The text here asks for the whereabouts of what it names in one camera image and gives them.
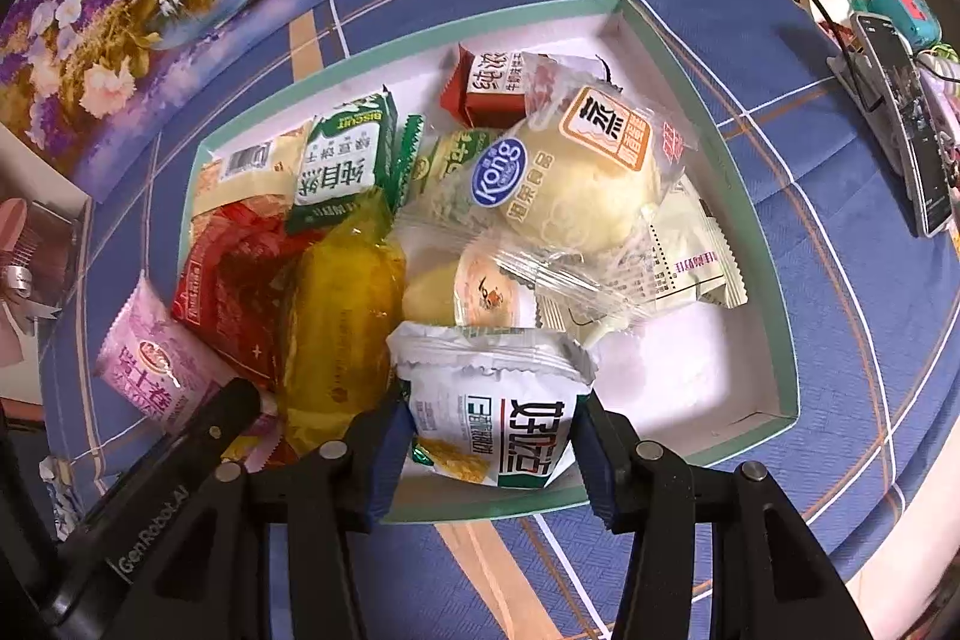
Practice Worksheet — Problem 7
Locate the white green corn snack packet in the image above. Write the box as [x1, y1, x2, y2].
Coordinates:
[388, 320, 599, 489]

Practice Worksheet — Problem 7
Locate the red pyramid snack packet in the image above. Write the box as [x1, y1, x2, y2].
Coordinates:
[170, 212, 320, 390]

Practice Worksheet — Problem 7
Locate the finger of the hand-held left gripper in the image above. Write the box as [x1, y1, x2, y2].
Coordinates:
[176, 377, 261, 472]

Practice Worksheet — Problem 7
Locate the teal toy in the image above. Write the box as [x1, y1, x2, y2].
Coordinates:
[843, 0, 944, 50]

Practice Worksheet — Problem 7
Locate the smartphone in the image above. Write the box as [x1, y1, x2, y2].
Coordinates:
[850, 9, 951, 238]

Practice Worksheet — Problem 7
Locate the green edged clear cookie packet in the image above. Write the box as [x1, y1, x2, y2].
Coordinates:
[385, 113, 515, 214]

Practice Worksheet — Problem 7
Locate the blue plaid tablecloth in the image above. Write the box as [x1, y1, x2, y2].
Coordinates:
[37, 0, 960, 640]

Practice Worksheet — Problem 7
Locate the cream pudding cup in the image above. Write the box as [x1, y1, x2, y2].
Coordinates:
[403, 239, 546, 331]

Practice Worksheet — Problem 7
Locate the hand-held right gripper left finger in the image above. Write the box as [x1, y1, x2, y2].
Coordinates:
[127, 396, 415, 640]

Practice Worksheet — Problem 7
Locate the pink swiss roll packet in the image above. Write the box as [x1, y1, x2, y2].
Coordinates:
[93, 275, 242, 439]

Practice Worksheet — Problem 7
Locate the white box with green rim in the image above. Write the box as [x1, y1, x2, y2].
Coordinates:
[180, 0, 800, 525]

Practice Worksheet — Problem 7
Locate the cream bread packet with barcode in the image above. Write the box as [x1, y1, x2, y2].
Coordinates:
[190, 118, 317, 218]

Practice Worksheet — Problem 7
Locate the white pastry packet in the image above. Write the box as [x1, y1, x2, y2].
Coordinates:
[540, 171, 751, 341]

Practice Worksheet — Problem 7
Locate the crumpled blue white wrapper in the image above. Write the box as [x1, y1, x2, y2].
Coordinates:
[39, 455, 77, 537]

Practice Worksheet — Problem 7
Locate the yellow soft bread packet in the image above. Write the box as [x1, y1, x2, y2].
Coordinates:
[273, 188, 407, 462]

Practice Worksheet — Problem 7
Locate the pink ribbon gift box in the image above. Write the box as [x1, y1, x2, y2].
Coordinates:
[0, 197, 85, 365]

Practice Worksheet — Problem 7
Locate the brown red biscuit packet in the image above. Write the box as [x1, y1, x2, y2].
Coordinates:
[438, 43, 535, 129]

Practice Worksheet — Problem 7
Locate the green white biscuit packet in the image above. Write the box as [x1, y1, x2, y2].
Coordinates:
[284, 88, 400, 234]

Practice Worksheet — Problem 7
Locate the clear steamed bun packet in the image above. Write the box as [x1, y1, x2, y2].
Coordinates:
[393, 50, 703, 342]

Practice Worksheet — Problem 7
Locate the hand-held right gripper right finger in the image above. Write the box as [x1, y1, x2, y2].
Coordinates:
[571, 389, 875, 640]

